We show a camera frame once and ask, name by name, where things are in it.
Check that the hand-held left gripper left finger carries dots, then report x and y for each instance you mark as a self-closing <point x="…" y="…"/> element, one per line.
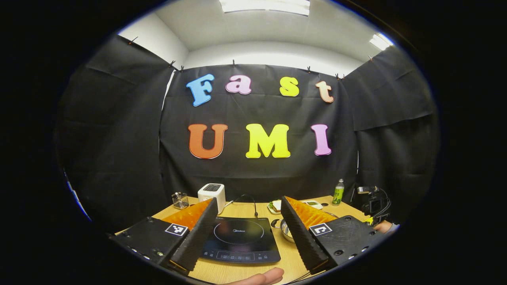
<point x="198" y="237"/>

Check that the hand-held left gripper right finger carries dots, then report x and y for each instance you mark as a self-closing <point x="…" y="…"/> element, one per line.
<point x="303" y="237"/>

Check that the black induction cooktop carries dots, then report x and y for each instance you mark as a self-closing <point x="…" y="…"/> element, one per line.
<point x="241" y="241"/>

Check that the white divided dish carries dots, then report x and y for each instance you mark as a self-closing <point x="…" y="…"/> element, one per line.
<point x="313" y="205"/>

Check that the green drink bottle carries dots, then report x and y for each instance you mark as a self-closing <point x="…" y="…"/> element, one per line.
<point x="338" y="196"/>

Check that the sandwich with lettuce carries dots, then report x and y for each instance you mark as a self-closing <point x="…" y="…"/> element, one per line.
<point x="277" y="204"/>

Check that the small white plate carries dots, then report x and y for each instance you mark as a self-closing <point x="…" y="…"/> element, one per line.
<point x="271" y="209"/>

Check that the white toaster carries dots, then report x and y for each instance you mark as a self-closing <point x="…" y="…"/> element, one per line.
<point x="212" y="196"/>

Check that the black backdrop cloth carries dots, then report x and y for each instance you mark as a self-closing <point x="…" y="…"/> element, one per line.
<point x="119" y="150"/>

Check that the small ceiling light panel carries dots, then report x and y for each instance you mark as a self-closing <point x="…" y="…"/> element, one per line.
<point x="381" y="41"/>

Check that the large ceiling light panel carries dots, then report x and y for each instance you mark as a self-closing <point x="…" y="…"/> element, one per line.
<point x="265" y="6"/>

